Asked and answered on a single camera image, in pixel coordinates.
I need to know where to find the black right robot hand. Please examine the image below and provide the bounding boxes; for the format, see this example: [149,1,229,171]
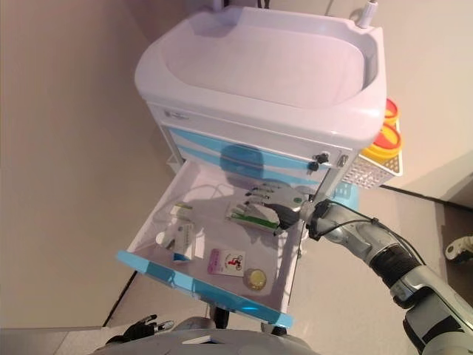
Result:
[232,180,310,236]

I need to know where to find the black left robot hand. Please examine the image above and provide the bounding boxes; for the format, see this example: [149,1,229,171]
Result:
[123,314,174,343]

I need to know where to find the blue front cart drawer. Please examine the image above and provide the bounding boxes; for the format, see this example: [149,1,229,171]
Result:
[115,158,310,328]

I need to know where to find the green white medicine box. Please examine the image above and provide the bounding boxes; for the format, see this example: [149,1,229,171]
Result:
[225,201,284,236]

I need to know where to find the pink white medicine box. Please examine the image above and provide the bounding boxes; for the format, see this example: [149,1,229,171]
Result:
[207,247,247,277]

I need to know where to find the blue striped cart drawer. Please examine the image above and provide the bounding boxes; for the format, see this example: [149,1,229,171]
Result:
[173,142,333,182]
[162,124,343,167]

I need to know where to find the white blue medicine box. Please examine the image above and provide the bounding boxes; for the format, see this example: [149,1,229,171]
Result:
[170,221,199,262]

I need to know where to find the black cart keys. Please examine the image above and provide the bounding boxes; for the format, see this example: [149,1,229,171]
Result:
[306,151,332,174]

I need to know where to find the light blue waste bin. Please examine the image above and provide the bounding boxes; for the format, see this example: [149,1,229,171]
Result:
[330,183,361,208]

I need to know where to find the grey robot torso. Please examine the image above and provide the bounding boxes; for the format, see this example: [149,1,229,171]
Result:
[88,327,315,355]

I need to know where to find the white perforated side basket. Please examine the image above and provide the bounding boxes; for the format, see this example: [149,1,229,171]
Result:
[339,149,404,189]

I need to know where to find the small green white box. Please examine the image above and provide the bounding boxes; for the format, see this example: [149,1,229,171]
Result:
[171,202,193,219]

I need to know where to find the yellow sharps container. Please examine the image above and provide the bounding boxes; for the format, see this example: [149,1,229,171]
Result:
[360,124,404,160]
[384,98,402,125]

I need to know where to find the white medical cart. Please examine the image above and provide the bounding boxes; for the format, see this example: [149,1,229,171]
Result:
[133,5,388,334]

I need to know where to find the metal IV pole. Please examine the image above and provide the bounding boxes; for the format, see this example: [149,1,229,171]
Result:
[356,0,378,30]

